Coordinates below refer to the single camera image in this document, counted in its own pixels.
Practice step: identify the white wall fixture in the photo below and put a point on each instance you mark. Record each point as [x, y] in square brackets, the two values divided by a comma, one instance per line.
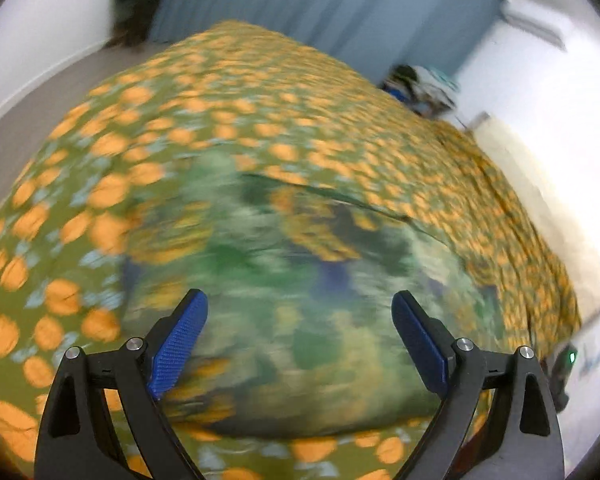
[535, 22]

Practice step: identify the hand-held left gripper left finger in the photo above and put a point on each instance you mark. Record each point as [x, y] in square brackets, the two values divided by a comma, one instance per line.
[177, 345]

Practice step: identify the blue curtain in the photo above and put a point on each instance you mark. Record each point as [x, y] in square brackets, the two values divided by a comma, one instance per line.
[330, 5]

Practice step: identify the green landscape print padded jacket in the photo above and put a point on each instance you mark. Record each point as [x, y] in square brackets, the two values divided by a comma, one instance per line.
[305, 310]

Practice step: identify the dark hanging coats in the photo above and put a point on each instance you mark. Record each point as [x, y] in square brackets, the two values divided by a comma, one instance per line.
[140, 0]

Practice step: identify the cream pillow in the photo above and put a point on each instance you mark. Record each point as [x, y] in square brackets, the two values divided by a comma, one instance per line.
[545, 200]

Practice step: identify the pile of mixed clothes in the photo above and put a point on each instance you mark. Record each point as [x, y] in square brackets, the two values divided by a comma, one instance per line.
[422, 90]

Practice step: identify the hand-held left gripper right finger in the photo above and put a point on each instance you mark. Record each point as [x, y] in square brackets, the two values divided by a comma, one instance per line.
[422, 345]

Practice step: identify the green quilt with orange leaves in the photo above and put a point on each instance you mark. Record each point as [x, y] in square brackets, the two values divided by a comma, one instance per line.
[230, 85]

